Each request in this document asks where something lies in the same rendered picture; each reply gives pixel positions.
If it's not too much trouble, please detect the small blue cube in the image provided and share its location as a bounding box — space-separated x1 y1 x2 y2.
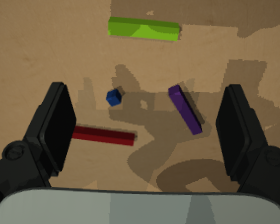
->
106 89 122 107

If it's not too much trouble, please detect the dark red rod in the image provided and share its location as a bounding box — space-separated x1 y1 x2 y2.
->
72 126 135 146

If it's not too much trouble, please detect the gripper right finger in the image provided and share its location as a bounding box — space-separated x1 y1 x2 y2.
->
216 84 280 205

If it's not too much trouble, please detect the purple rod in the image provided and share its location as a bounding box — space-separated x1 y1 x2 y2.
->
168 84 203 135

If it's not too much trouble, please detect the lime green rod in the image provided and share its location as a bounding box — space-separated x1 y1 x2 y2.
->
108 17 179 41

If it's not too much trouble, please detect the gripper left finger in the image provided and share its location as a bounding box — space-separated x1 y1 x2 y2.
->
0 82 76 203

